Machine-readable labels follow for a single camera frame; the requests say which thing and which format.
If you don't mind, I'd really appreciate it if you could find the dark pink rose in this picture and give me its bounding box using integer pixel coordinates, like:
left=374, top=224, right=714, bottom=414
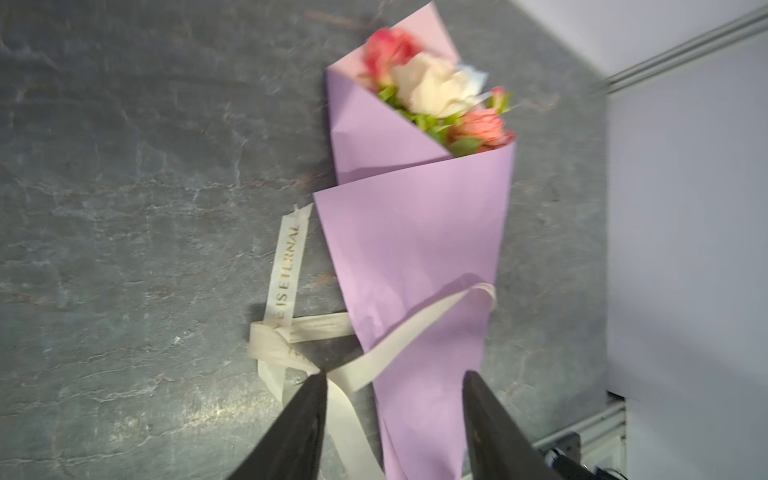
left=363, top=28, right=424, bottom=88

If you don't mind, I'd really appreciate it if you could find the white rose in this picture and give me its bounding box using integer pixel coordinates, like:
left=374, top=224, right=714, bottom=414
left=457, top=64, right=489, bottom=98

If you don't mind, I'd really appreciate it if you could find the aluminium frame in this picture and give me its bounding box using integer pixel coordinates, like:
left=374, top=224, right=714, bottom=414
left=590, top=5, right=767, bottom=95

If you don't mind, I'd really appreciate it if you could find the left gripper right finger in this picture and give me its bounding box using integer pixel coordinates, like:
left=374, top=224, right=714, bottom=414
left=462, top=371, right=560, bottom=480

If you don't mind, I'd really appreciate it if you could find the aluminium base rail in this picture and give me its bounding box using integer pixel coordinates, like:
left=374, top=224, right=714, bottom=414
left=520, top=401, right=627, bottom=479

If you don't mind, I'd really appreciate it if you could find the pink spray rose stem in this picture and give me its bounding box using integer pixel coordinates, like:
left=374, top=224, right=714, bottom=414
left=447, top=87, right=517, bottom=157

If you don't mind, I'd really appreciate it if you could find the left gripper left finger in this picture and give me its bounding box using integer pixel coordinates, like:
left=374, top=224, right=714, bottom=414
left=229, top=372, right=328, bottom=480

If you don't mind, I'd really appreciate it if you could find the cream rose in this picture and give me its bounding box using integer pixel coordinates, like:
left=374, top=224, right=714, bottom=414
left=392, top=52, right=481, bottom=118

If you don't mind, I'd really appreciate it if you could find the cream printed ribbon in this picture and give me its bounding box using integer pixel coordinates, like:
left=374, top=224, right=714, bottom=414
left=247, top=204, right=497, bottom=479

